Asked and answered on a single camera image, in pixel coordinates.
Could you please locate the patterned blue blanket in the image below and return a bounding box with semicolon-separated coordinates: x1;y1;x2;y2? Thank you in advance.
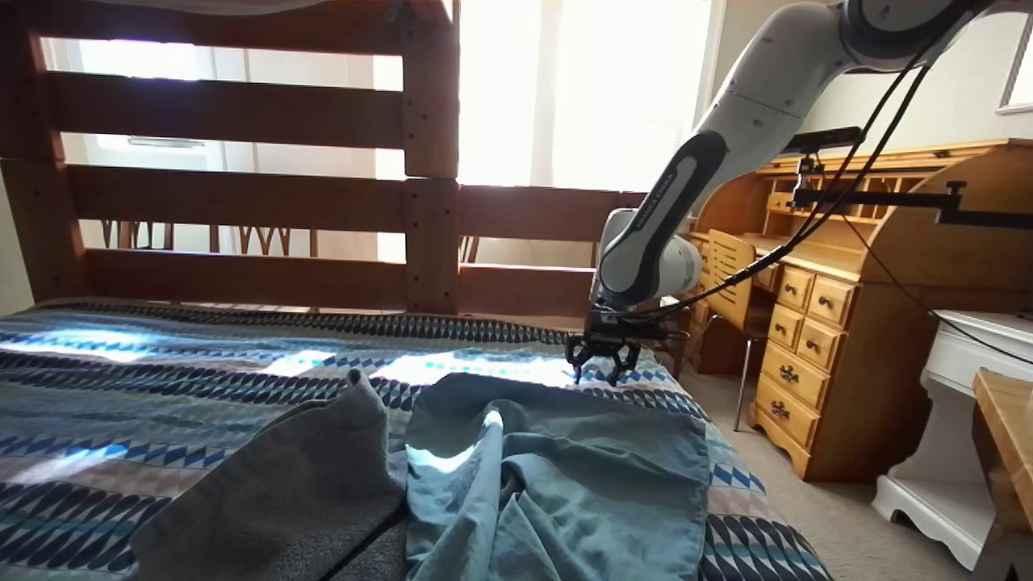
0;302;828;581

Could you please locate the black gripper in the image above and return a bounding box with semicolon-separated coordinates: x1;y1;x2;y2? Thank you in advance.
566;304;669;383

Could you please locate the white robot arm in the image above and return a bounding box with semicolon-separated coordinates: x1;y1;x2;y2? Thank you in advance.
566;0;1012;383

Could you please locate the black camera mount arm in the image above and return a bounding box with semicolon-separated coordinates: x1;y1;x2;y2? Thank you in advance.
791;173;1033;229

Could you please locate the black camera bar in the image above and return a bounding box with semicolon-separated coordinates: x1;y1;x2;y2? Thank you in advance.
785;126;865;151

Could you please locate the light blue sheet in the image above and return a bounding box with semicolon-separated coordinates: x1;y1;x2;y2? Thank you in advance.
404;376;710;581

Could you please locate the wooden roll-top desk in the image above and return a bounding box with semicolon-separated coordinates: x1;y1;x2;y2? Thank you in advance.
686;138;1033;486

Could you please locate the grey towel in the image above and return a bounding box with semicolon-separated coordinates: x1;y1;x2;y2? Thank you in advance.
131;373;405;581

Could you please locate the wooden bunk bed frame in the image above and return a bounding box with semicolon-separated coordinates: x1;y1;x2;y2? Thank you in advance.
0;0;628;318

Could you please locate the white side table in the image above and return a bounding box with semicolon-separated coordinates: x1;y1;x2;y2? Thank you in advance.
871;309;1033;573

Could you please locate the light wooden table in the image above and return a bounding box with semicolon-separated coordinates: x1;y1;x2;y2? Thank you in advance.
972;373;1033;581

